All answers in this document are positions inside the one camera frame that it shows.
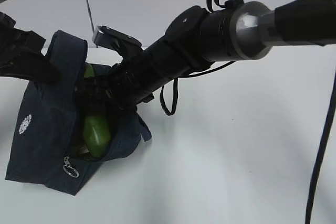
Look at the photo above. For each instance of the green cucumber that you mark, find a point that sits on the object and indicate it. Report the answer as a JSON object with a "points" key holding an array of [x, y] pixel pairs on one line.
{"points": [[96, 132]]}

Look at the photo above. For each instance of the dark blue fabric lunch bag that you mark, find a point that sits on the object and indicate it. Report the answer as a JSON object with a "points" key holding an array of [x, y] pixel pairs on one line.
{"points": [[48, 146]]}

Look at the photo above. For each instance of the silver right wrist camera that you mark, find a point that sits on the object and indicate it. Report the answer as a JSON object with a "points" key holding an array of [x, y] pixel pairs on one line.
{"points": [[109, 38]]}

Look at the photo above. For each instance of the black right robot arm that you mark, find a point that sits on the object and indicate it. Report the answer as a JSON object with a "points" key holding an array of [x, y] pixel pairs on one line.
{"points": [[199, 37]]}

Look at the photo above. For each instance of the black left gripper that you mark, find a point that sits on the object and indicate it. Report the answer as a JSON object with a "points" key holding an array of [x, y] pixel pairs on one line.
{"points": [[21, 56]]}

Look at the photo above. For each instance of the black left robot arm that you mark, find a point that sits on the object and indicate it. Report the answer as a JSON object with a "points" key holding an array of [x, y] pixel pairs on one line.
{"points": [[21, 55]]}

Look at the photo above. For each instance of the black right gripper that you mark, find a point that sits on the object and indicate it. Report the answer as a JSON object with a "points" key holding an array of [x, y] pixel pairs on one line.
{"points": [[116, 87]]}

